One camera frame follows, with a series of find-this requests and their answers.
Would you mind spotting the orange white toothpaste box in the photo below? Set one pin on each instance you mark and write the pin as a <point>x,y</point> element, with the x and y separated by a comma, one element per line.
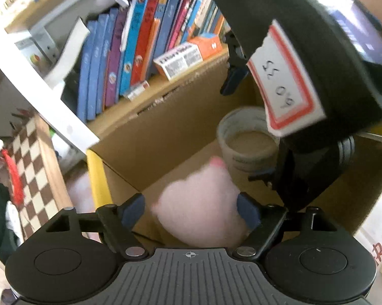
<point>186,55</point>

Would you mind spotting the wooden chess board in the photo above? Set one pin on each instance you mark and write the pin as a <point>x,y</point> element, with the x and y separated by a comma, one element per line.
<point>44,190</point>

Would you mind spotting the white price label sticker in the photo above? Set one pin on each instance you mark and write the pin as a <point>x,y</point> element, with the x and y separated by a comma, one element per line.
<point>290,98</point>

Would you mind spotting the red tassel ornament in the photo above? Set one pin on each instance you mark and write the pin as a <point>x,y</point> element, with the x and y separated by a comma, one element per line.
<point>14,175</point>

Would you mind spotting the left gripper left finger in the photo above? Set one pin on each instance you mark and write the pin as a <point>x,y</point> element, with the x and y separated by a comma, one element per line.
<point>118,222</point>

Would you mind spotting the white bookshelf frame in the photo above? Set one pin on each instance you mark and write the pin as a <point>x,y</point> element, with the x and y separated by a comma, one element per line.
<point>57,28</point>

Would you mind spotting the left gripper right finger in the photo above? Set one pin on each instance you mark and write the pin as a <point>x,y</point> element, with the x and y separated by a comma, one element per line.
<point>264,223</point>

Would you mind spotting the pink plush pig toy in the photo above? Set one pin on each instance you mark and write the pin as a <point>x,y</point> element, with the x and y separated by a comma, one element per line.
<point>201,210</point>

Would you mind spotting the round metal tin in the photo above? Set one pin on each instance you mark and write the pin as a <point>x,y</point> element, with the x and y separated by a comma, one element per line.
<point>245,141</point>

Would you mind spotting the row of leaning books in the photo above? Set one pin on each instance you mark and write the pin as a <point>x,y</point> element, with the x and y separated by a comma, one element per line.
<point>118,52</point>

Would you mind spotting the pile of clothes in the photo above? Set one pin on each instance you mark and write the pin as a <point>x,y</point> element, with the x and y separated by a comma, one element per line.
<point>11,235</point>

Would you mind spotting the yellow cardboard box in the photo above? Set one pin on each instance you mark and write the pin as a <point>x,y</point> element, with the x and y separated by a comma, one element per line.
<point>169,131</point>

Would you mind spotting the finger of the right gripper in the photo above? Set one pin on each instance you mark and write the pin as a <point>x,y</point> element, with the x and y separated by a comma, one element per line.
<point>270,178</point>
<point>237,68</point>

